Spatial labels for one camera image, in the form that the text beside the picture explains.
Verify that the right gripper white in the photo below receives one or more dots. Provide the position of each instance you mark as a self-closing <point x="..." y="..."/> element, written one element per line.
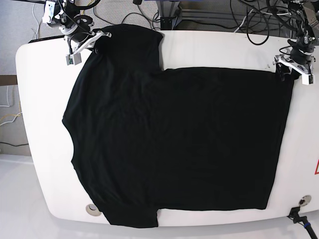
<point x="76" y="39"/>

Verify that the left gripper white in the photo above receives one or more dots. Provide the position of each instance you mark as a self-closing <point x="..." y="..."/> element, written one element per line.
<point x="284" y="62"/>

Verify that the black T-shirt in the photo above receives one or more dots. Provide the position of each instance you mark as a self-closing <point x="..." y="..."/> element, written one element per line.
<point x="195" y="139"/>

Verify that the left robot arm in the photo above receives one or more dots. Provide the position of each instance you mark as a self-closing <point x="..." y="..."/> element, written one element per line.
<point x="297" y="57"/>

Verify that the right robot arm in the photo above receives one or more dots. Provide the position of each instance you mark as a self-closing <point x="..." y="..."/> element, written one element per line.
<point x="73" y="24"/>

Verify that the red warning sticker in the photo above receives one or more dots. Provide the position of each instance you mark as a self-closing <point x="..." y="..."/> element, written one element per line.
<point x="317" y="168"/>

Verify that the right table grommet hole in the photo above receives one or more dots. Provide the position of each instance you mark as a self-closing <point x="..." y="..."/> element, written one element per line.
<point x="305" y="200"/>

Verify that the table grommet hole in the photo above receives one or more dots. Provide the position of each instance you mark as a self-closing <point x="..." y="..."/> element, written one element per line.
<point x="305" y="200"/>
<point x="92" y="210"/>

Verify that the left table grommet hole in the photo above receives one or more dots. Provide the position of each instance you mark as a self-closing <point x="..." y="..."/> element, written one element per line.
<point x="92" y="210"/>

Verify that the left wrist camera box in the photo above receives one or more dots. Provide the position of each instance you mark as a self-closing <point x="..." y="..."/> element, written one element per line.
<point x="308" y="79"/>

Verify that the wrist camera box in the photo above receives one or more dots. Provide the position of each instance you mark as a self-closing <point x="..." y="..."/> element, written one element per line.
<point x="308" y="79"/>
<point x="73" y="59"/>

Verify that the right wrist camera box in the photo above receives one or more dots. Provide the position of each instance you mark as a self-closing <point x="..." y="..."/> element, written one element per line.
<point x="73" y="59"/>

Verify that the aluminium frame post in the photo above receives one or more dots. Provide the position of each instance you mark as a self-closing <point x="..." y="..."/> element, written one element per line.
<point x="169" y="13"/>

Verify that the black clamp mount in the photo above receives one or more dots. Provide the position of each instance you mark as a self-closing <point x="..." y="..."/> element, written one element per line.
<point x="302" y="220"/>

